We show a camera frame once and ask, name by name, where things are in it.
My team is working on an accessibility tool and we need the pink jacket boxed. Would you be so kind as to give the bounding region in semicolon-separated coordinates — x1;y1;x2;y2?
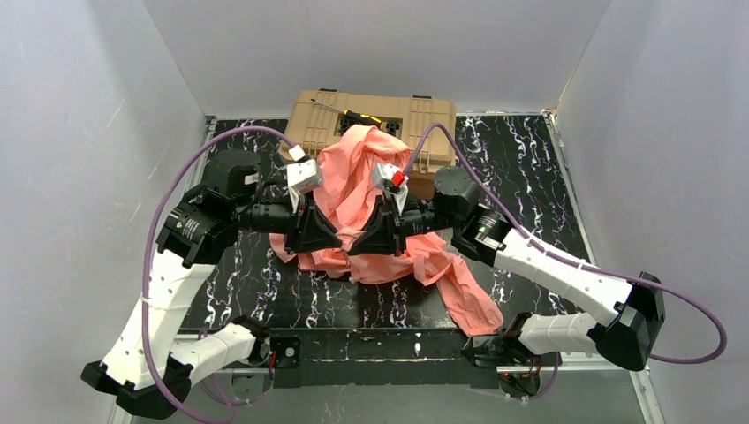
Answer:
269;124;505;338

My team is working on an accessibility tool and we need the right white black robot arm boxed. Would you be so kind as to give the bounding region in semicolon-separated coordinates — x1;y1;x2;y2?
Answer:
349;163;665;371

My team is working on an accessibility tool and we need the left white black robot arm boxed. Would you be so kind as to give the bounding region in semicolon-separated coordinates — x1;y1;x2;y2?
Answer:
81;147;341;420

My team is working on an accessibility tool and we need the tan plastic toolbox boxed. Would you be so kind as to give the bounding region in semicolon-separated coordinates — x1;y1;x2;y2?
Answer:
285;88;456;199

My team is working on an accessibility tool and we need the black yellow screwdriver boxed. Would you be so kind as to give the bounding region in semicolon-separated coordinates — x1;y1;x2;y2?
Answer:
311;98;382;126

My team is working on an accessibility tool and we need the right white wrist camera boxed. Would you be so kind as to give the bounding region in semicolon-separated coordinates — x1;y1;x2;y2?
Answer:
371;163;409;213

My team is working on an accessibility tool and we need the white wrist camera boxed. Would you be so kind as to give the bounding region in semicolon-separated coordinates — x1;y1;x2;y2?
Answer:
371;163;409;213
286;145;323;212

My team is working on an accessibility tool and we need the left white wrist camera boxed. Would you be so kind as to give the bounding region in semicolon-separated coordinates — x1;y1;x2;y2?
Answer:
286;145;323;212

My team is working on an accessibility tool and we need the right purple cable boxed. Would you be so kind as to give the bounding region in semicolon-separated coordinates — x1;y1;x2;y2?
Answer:
402;123;729;401

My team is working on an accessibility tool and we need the purple cable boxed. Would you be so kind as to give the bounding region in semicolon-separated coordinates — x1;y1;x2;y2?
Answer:
402;123;729;401
141;125;299;424

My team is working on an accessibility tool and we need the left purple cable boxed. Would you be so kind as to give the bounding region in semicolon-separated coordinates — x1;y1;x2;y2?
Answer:
141;125;299;424

